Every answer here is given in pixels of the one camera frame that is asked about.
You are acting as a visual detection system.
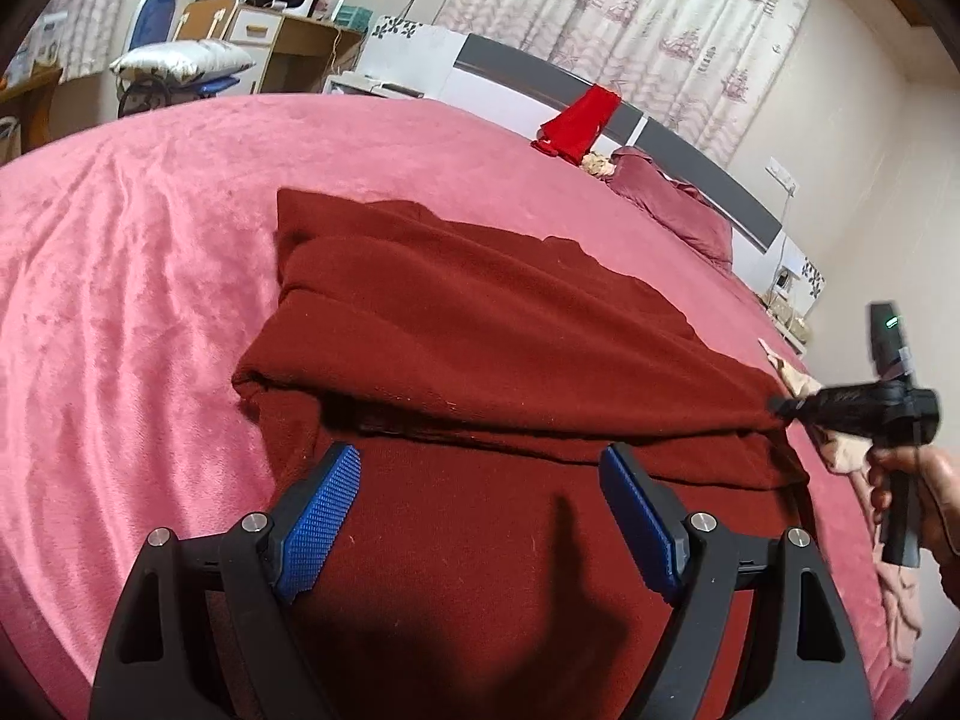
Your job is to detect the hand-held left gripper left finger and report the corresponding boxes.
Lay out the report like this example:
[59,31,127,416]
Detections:
[88,444,362,720]

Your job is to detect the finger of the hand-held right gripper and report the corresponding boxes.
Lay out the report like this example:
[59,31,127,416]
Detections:
[766,384,887,412]
[776,405,890,436]

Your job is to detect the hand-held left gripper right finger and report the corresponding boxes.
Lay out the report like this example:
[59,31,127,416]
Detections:
[598,442,875,720]

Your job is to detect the dark red garment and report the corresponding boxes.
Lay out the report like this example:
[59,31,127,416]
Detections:
[232,187,815,720]

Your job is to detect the person's right hand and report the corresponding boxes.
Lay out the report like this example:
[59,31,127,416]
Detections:
[865,444,960,567]

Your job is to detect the cream garment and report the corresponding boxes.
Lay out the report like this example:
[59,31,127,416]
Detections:
[757,337,875,477]

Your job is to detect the cluttered bedside table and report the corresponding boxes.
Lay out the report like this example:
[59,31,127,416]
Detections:
[759,289,815,353]

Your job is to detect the white floral bedside panel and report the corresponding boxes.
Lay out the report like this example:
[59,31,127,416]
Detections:
[765,232,826,316]
[358,13,466,102]

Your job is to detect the pale pink cloth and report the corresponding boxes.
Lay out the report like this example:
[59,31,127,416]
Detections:
[874,532,927,668]

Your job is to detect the maroon pillow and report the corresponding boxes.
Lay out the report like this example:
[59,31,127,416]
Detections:
[606,146,734,271]

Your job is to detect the pink bed blanket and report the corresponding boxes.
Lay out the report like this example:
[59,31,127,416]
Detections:
[0,94,912,720]

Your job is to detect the bright red garment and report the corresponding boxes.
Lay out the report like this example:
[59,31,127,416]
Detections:
[531,84,622,166]

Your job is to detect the patterned window curtain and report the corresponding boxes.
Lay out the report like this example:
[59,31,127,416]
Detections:
[433,0,820,166]

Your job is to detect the grey white headboard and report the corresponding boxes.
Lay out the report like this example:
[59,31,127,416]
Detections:
[427,26,785,293]

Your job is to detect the wooden desk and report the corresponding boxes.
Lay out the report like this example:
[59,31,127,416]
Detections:
[255,11,365,95]

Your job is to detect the silver pillow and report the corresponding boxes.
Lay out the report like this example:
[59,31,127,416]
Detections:
[109,39,260,85]

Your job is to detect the white drawer unit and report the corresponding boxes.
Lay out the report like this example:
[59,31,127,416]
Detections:
[223,4,287,95]

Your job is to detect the wooden side table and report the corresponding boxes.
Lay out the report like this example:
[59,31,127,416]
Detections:
[0,64,65,166]

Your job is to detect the blue chair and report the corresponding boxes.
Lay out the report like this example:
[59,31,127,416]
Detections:
[120,0,241,117]

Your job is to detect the white charging cable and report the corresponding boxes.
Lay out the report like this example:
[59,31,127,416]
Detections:
[771,187,794,293]

